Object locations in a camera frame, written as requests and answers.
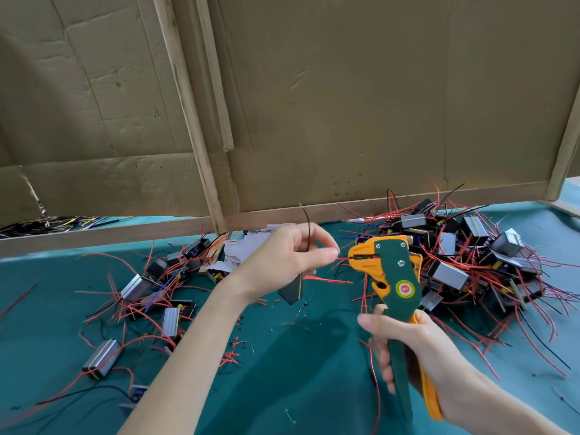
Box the person's right hand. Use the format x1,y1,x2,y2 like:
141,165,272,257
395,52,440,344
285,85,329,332
357,306,479,424

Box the person's left hand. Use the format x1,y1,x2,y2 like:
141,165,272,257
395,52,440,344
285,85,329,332
222,222,341,305

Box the transformer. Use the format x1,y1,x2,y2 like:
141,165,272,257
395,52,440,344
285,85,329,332
277,204,355,306

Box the long red wire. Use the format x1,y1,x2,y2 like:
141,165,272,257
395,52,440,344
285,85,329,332
366,338,382,435

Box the orange green wire strippers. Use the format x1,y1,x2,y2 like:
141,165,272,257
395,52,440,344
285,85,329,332
348,235,445,422

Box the pile of wired transformers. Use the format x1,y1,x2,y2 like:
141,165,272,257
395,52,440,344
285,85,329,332
340,184,580,379
0,233,248,422

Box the person's left forearm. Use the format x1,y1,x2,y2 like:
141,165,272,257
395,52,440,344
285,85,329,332
118,283,250,435

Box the person's right forearm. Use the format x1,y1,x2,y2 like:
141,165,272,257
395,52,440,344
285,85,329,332
453,376,567,435

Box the crumpled grey plastic bag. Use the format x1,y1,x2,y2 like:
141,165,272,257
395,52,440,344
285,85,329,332
207,226,279,274

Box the thin wooden strip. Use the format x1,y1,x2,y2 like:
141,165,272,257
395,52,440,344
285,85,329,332
195,0,235,152

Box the flat grey board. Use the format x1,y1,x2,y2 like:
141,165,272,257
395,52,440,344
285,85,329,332
551,176,580,216

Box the smooth brown cardboard panel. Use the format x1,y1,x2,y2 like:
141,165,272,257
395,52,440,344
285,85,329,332
210,0,580,214

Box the creased brown cardboard panel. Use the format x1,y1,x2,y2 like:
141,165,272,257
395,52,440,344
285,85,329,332
0,0,214,227

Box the long wooden bottom rail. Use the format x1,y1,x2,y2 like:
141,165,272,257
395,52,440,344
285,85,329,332
227,181,549,232

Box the wide wooden post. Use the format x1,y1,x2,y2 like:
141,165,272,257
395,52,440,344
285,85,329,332
152,0,228,234

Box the short wooden bottom rail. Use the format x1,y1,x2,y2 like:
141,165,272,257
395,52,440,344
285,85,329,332
0,217,217,259

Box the heap of black cables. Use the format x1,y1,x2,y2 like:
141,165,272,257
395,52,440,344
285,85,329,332
0,215,119,239

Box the wooden corner post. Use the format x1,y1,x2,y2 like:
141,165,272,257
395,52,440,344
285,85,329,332
544,108,580,202

